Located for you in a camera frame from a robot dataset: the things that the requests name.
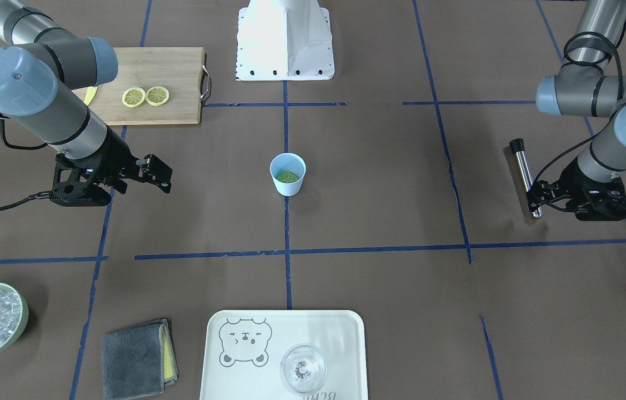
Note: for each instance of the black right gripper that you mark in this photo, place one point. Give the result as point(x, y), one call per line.
point(114, 155)

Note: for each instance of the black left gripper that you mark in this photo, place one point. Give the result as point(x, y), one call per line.
point(575, 176)

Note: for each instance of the steel muddler black tip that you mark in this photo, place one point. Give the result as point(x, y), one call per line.
point(517, 147)

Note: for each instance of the lemon slice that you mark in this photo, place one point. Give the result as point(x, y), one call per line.
point(157, 96)
point(133, 97)
point(287, 177)

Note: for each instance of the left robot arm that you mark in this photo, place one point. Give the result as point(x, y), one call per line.
point(590, 83)

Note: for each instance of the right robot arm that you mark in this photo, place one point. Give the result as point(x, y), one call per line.
point(41, 66)

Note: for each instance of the light blue cup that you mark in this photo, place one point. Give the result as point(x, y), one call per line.
point(288, 162)

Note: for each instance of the wooden cutting board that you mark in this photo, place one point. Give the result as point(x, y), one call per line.
point(178, 69)

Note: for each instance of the yellow plastic knife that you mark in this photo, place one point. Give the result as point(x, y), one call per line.
point(90, 95)

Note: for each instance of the grey folded cloth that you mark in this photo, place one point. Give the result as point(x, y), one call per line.
point(138, 361)

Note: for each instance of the cream bear tray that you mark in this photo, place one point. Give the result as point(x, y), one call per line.
point(244, 349)

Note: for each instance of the clear wine glass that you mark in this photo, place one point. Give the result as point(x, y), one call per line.
point(303, 369)

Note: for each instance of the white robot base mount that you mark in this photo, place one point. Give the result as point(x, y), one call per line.
point(284, 41)

